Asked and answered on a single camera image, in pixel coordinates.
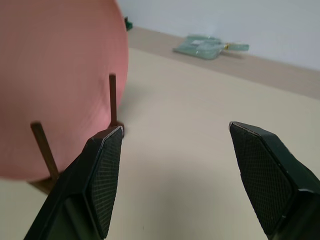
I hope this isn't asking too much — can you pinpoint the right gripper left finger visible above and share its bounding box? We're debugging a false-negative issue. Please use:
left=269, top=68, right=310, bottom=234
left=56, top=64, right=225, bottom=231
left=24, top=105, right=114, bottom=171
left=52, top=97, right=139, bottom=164
left=23, top=125, right=125, bottom=240

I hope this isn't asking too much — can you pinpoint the brown wooden plate rack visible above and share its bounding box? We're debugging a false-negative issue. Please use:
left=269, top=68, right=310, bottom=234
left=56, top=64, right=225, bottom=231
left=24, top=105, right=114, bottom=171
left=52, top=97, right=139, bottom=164
left=29, top=73, right=126, bottom=195

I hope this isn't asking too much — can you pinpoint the clear plastic bag packet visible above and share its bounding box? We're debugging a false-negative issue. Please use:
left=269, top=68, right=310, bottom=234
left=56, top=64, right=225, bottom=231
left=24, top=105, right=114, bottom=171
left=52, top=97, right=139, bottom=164
left=172, top=34, right=251, bottom=61

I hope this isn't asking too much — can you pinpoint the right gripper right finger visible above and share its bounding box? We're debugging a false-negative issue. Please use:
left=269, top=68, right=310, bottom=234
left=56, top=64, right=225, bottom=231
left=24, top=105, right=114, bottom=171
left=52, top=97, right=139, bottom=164
left=228, top=121, right=320, bottom=240

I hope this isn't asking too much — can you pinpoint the pink red plastic plate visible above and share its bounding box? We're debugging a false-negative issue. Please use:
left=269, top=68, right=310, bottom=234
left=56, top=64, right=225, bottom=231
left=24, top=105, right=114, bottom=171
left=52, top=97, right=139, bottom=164
left=0, top=0, right=130, bottom=182

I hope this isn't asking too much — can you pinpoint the green screwdriver bit set case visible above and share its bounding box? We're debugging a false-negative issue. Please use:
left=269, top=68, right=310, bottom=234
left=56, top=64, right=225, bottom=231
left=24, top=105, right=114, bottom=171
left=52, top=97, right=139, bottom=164
left=123, top=15, right=134, bottom=32

